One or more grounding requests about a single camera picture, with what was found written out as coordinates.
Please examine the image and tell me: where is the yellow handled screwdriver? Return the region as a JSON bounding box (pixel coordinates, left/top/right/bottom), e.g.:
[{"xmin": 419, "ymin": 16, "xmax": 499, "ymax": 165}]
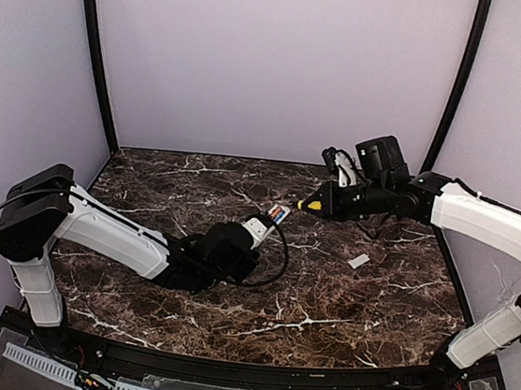
[{"xmin": 293, "ymin": 199, "xmax": 323, "ymax": 212}]

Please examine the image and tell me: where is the blue battery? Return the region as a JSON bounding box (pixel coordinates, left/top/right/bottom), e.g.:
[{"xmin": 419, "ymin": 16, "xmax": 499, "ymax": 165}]
[{"xmin": 273, "ymin": 213, "xmax": 287, "ymax": 223}]

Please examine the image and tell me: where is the orange battery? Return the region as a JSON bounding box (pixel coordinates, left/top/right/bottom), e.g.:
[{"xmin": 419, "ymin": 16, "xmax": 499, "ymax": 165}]
[{"xmin": 270, "ymin": 207, "xmax": 286, "ymax": 217}]

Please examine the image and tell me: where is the white battery cover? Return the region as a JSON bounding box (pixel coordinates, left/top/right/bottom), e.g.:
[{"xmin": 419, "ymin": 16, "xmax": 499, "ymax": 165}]
[{"xmin": 348, "ymin": 253, "xmax": 370, "ymax": 269}]

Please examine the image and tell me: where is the white remote control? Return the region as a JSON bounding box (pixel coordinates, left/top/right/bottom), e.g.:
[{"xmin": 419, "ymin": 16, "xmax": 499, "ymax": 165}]
[{"xmin": 264, "ymin": 204, "xmax": 291, "ymax": 227}]

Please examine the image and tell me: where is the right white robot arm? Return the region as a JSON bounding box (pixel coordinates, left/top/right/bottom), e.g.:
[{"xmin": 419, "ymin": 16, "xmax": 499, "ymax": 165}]
[{"xmin": 297, "ymin": 171, "xmax": 521, "ymax": 390}]

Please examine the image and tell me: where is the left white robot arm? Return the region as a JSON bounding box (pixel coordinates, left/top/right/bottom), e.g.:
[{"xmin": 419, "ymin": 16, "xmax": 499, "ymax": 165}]
[{"xmin": 0, "ymin": 164, "xmax": 270, "ymax": 328}]

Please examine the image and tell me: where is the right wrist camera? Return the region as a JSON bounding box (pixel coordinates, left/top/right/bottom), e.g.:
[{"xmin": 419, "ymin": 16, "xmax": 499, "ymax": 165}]
[{"xmin": 322, "ymin": 147, "xmax": 361, "ymax": 188}]

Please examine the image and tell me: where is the black front rail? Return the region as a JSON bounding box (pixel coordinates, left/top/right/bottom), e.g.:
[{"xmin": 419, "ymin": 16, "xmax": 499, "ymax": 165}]
[{"xmin": 16, "ymin": 318, "xmax": 455, "ymax": 390}]

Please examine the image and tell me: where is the right black frame post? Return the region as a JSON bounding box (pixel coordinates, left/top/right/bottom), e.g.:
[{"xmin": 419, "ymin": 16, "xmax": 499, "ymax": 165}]
[{"xmin": 420, "ymin": 0, "xmax": 493, "ymax": 172}]

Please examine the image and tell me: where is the black frame post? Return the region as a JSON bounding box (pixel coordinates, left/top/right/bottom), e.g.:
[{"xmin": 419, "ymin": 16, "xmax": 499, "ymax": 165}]
[
  {"xmin": 82, "ymin": 0, "xmax": 119, "ymax": 155},
  {"xmin": 420, "ymin": 0, "xmax": 493, "ymax": 172}
]

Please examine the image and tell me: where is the left black frame post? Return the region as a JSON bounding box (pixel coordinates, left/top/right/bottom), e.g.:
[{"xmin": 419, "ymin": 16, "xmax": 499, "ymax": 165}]
[{"xmin": 82, "ymin": 0, "xmax": 119, "ymax": 155}]

